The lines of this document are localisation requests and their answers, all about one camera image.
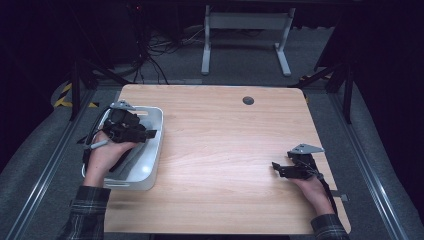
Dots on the grey mitten with label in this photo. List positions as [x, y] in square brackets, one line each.
[133, 165]

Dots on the yellow black hazard tape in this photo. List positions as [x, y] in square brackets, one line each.
[63, 100]

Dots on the person's right hand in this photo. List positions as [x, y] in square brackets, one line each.
[315, 195]

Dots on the black metal stand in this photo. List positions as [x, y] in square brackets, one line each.
[348, 90]
[76, 86]

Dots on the white metal desk frame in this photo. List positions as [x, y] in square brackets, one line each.
[246, 20]

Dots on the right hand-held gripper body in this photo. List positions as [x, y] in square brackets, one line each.
[305, 168]

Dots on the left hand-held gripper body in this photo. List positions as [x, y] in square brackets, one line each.
[125, 128]

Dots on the person's left hand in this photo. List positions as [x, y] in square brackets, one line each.
[103, 160]

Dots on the white plastic basket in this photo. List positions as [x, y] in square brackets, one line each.
[150, 166]

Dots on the metal floor rail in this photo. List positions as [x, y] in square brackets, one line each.
[366, 166]
[50, 166]

